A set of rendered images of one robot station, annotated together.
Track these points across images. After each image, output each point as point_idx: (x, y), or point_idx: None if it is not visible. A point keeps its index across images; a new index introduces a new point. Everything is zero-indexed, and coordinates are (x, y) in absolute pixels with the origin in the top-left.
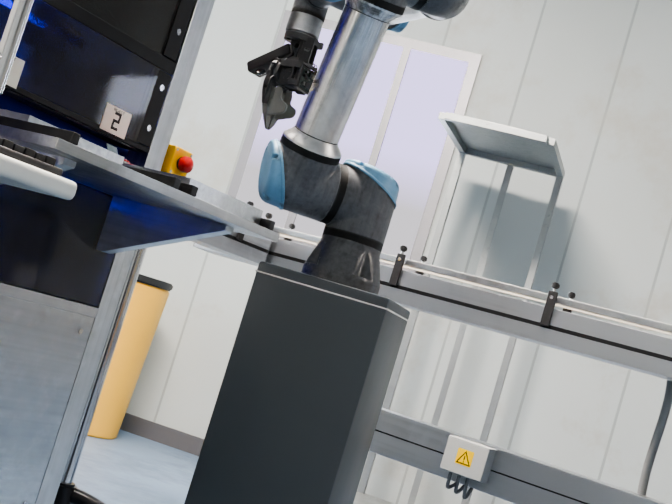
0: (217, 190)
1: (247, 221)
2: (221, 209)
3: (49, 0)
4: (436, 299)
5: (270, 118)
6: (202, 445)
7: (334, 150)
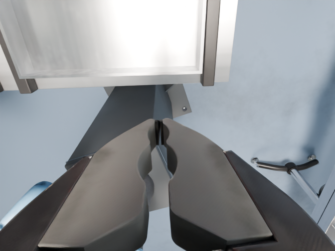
0: (83, 76)
1: (151, 84)
2: (92, 86)
3: None
4: None
5: (153, 147)
6: (99, 111)
7: None
